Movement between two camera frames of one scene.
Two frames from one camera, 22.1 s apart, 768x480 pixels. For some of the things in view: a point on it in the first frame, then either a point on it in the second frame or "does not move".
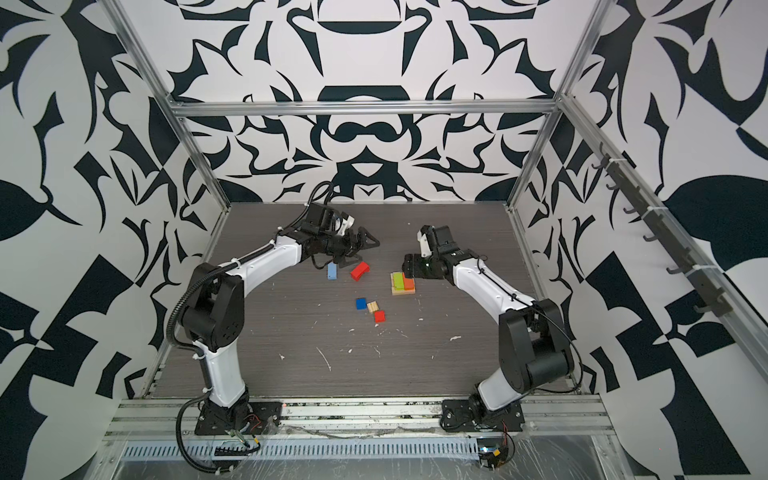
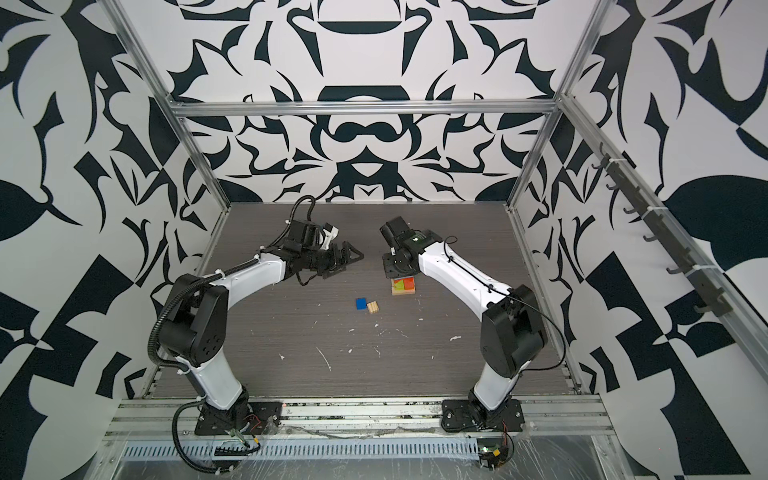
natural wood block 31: [402, 292] does not move
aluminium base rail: [177, 418] does not move
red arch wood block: [361, 269] -> [408, 283]
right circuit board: [492, 451] does not move
